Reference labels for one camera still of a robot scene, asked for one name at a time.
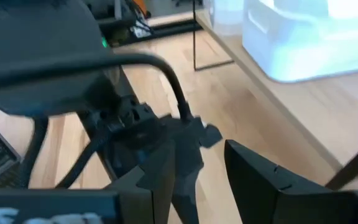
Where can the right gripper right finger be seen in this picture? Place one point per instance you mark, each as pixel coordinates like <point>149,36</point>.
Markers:
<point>269,199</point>

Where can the white plastic basket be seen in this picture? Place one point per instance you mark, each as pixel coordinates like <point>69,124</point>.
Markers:
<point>306,40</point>

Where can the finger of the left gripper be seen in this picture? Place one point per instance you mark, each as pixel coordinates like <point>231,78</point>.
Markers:
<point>186,186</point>

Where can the white and black bag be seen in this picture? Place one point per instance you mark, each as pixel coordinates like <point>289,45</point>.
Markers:
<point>141,29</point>

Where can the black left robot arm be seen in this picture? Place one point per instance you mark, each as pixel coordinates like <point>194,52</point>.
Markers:
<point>36,46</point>

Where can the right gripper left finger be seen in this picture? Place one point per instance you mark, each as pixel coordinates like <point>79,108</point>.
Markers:
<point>157,193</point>

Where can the orange object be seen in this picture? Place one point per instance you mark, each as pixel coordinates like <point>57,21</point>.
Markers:
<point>141,7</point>

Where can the translucent plastic basket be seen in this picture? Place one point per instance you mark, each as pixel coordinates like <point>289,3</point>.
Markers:
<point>225,18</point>

